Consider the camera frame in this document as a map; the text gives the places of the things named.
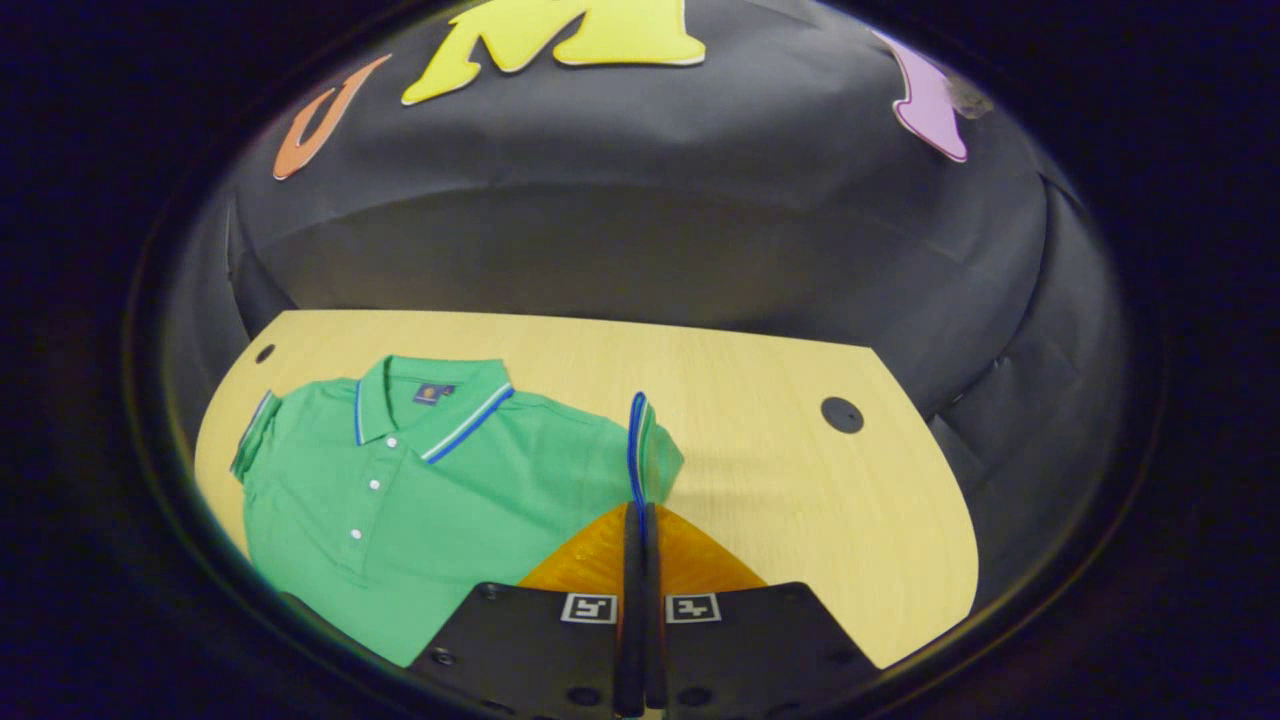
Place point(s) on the green T-shirt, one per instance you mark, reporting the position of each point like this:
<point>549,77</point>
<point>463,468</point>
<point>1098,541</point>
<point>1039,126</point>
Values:
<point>450,530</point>

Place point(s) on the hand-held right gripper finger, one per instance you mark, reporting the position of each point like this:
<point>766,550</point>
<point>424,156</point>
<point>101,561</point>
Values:
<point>632,600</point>
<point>652,620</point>

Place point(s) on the black backdrop cloth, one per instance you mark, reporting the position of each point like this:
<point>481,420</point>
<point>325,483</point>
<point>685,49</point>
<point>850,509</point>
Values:
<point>640,200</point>

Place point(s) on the black table grommet hole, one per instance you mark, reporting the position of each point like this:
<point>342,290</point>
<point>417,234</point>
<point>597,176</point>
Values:
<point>265,353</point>
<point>842,414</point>

